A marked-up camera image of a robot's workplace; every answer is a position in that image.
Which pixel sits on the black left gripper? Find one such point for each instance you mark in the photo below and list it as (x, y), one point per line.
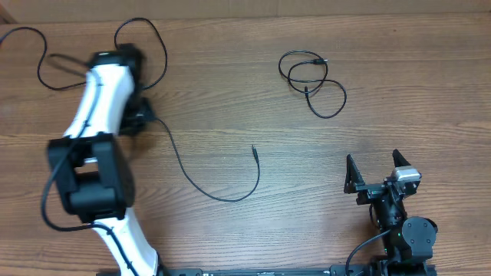
(132, 128)

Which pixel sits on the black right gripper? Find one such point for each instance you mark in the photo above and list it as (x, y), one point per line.
(354, 184)

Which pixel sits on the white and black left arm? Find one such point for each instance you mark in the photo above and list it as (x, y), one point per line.
(88, 166)

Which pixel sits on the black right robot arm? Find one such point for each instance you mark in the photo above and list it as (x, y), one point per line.
(408, 241)

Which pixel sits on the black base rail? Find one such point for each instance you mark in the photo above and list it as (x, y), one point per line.
(334, 270)

